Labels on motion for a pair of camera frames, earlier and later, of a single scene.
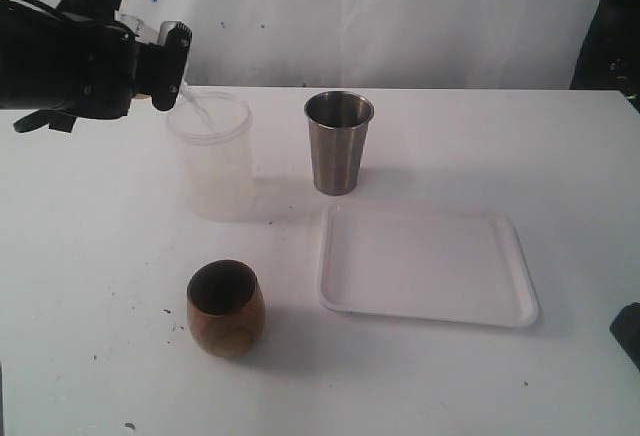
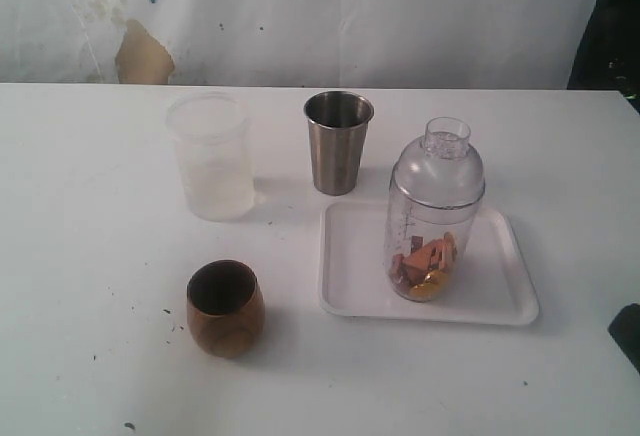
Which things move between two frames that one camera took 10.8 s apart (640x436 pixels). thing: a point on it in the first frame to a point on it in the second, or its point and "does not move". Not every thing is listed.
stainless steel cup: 338,127 does not move
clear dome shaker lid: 145,33 to 441,169
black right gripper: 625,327 does not move
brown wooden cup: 225,308 does not move
